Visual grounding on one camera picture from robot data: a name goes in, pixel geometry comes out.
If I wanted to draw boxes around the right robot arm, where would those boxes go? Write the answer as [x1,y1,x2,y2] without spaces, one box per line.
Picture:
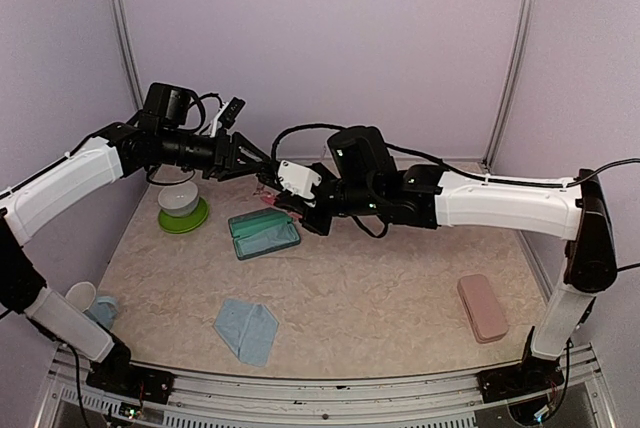
[273,126,618,392]

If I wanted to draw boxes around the folded light blue cloth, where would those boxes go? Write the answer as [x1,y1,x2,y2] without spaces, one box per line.
[214,299,279,367]

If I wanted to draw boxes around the right aluminium corner post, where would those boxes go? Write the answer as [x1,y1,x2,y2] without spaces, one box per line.
[483,0,535,171]

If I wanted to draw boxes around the white bowl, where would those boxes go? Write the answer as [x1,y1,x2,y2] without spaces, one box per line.
[157,181,200,218]

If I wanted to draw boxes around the light blue mug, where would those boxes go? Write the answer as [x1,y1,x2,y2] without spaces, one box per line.
[65,281,119,329]

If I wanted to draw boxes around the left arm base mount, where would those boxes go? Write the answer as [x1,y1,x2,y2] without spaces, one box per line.
[86,345,175,405]

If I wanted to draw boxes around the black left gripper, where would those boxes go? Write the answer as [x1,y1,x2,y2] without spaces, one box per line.
[159,127,271,181]

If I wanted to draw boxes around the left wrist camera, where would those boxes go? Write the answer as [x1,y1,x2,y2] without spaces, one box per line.
[209,97,246,138]

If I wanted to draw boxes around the green plate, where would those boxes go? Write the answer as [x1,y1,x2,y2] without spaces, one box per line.
[157,197,209,234]

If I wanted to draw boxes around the aluminium corner post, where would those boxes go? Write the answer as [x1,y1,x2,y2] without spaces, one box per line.
[483,0,535,171]
[109,0,143,111]

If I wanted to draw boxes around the pink glasses case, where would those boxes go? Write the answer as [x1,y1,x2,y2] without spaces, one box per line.
[457,274,509,344]

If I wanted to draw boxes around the square light blue cloth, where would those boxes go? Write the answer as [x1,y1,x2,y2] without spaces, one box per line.
[237,224,299,255]

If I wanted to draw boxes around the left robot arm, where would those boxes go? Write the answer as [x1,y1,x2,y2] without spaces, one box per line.
[1,83,277,393]

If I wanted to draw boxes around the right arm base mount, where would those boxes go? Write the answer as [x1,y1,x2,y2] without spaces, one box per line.
[476,340,565,403]

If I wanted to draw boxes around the grey-blue glasses case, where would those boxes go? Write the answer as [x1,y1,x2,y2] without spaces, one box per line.
[228,208,301,261]

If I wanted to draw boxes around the front aluminium rail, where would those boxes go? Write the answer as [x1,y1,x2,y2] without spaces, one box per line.
[34,346,617,427]

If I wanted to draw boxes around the red lens pink sunglasses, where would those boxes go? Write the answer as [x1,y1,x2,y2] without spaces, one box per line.
[253,182,301,221]

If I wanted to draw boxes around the left aluminium corner post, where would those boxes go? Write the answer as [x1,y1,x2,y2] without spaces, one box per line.
[109,0,143,111]

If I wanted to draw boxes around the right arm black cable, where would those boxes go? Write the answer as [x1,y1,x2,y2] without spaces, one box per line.
[269,122,640,189]

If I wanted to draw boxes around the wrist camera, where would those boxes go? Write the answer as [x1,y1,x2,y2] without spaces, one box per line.
[209,97,246,138]
[277,160,322,202]

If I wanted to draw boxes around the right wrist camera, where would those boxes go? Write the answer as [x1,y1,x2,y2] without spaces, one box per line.
[277,160,322,202]

